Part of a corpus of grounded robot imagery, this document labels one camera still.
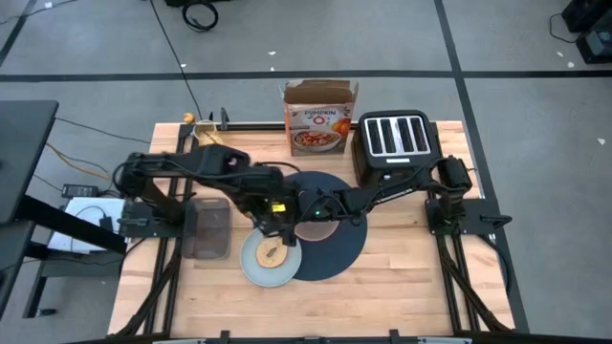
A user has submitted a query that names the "pink translucent bowl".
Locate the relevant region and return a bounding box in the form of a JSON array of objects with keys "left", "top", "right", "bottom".
[{"left": 293, "top": 218, "right": 341, "bottom": 243}]

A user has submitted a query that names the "thin black cable loop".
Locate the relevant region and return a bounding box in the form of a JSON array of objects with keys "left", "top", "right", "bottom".
[{"left": 548, "top": 11, "right": 582, "bottom": 46}]

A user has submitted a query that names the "black equipment box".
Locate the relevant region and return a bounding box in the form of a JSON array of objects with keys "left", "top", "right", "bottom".
[{"left": 575, "top": 26, "right": 612, "bottom": 66}]

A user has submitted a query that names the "black four-slot toaster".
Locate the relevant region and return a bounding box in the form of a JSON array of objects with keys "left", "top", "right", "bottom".
[{"left": 351, "top": 109, "right": 444, "bottom": 191}]

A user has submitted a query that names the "toasted bagel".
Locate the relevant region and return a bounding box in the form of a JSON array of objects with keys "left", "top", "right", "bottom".
[{"left": 255, "top": 237, "right": 290, "bottom": 269}]

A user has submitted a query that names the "long black floor cable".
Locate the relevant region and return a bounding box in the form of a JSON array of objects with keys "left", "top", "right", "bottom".
[{"left": 148, "top": 0, "right": 205, "bottom": 121}]

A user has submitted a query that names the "pale grey round plate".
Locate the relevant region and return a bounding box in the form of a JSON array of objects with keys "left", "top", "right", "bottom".
[{"left": 238, "top": 226, "right": 304, "bottom": 290}]

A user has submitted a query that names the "black equipment case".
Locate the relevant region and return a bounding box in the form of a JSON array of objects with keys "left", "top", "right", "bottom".
[{"left": 560, "top": 0, "right": 612, "bottom": 33}]

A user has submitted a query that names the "grey translucent plastic tray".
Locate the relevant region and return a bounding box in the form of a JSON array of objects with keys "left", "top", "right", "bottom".
[{"left": 183, "top": 197, "right": 232, "bottom": 261}]

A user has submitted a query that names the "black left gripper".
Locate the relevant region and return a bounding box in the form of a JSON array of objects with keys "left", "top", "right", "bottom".
[{"left": 248, "top": 188, "right": 300, "bottom": 247}]

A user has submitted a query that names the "black power adapter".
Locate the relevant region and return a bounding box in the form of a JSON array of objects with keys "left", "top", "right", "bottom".
[{"left": 60, "top": 183, "right": 100, "bottom": 200}]

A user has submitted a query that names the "dark blue round placemat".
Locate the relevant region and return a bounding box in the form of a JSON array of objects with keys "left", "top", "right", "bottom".
[{"left": 281, "top": 170, "right": 369, "bottom": 282}]

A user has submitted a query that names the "black desk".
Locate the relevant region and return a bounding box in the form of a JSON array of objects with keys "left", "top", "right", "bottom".
[{"left": 0, "top": 98, "right": 129, "bottom": 320}]

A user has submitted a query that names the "black aluminium rig frame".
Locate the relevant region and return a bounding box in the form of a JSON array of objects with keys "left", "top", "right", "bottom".
[{"left": 71, "top": 107, "right": 612, "bottom": 344}]

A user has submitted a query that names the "thin black floor cable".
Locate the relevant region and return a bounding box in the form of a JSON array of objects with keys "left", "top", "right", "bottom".
[{"left": 53, "top": 116, "right": 152, "bottom": 145}]

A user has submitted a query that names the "coiled black cable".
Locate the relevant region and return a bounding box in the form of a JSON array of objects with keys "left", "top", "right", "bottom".
[{"left": 181, "top": 0, "right": 220, "bottom": 33}]

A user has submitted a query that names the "small cup of milk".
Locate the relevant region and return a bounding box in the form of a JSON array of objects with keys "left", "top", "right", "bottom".
[{"left": 191, "top": 118, "right": 225, "bottom": 148}]

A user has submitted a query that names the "Pumpkin O's cereal box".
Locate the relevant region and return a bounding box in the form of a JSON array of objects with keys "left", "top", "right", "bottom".
[{"left": 279, "top": 78, "right": 360, "bottom": 158}]

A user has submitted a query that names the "white paper sheet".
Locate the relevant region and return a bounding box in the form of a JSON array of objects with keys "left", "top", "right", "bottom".
[{"left": 46, "top": 196, "right": 128, "bottom": 255}]

